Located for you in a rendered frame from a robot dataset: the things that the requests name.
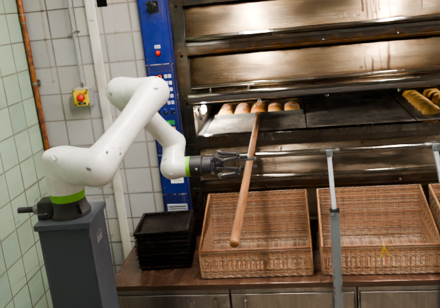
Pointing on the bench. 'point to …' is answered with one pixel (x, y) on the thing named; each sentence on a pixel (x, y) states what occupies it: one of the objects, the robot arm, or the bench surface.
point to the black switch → (152, 6)
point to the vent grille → (177, 207)
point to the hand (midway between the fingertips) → (248, 162)
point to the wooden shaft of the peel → (244, 189)
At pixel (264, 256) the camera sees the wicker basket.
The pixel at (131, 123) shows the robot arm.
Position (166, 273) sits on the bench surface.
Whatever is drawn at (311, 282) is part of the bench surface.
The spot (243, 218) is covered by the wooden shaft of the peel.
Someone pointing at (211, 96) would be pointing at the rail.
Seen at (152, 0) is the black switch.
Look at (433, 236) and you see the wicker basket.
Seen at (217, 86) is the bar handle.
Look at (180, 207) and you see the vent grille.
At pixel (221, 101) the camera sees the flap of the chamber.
